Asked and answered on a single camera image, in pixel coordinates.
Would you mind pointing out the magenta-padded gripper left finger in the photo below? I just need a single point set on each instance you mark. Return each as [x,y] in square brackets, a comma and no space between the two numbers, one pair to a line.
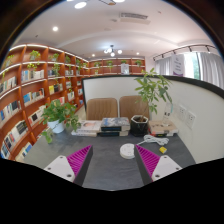
[61,166]

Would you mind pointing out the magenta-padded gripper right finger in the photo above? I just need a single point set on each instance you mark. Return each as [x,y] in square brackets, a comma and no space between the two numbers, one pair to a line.
[165,166]

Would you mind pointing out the dark book with red spine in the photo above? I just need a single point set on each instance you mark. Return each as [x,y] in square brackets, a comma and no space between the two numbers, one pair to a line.
[165,134]

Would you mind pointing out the white book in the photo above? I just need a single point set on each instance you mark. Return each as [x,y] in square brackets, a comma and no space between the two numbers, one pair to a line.
[89,125]
[83,134]

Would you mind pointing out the tan-cover book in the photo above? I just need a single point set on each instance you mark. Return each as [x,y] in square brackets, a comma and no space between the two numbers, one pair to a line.
[160,127]

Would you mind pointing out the leafy plant in white pot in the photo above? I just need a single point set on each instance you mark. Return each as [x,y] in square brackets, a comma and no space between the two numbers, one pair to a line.
[56,126]

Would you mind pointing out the round white power strip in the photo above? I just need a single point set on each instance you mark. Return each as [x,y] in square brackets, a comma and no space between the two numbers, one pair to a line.
[126,151]

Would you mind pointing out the tall plant in black pot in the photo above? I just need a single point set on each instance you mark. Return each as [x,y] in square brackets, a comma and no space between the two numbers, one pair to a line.
[138,126]

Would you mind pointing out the orange wooden shelf unit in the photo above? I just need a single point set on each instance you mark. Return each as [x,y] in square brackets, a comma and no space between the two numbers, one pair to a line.
[33,83]

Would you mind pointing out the grey curtain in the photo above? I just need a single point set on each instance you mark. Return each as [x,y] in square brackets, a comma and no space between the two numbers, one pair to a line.
[211,68]
[163,66]

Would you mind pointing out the white standing sign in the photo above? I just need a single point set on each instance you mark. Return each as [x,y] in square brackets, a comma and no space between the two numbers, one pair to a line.
[178,65]

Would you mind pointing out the small white framed sign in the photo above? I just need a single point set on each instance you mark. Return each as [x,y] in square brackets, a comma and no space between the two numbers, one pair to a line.
[125,69]

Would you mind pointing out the black ceiling chandelier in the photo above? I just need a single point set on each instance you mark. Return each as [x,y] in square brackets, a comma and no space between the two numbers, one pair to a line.
[112,51]

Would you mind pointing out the ceiling air vent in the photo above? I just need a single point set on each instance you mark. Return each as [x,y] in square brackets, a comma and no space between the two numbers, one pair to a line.
[133,16]

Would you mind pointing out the recessed ceiling lights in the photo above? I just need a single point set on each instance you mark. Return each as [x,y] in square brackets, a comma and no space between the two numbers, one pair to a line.
[80,5]

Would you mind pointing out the white wall socket panel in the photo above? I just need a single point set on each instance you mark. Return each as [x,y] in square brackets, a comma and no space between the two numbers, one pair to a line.
[182,112]
[190,119]

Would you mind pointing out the black track light rail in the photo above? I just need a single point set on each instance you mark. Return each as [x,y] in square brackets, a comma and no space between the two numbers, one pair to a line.
[186,48]

